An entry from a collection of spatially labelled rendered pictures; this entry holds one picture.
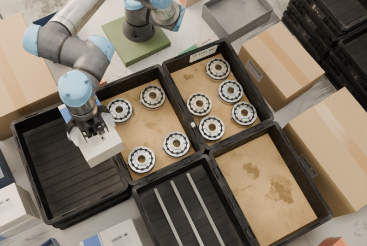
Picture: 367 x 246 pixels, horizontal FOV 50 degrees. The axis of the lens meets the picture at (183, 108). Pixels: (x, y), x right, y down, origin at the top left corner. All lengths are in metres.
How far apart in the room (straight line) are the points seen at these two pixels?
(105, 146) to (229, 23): 0.95
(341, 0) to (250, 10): 0.74
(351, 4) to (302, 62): 0.87
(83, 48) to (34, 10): 1.96
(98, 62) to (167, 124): 0.64
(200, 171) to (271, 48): 0.62
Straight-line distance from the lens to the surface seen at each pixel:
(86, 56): 0.98
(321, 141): 1.59
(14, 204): 1.50
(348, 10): 2.51
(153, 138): 1.53
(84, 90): 0.92
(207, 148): 1.43
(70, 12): 1.10
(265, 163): 1.57
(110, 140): 1.21
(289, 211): 1.56
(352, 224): 1.79
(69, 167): 1.54
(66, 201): 1.51
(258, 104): 1.57
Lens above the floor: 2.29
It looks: 68 degrees down
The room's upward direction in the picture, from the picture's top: 11 degrees clockwise
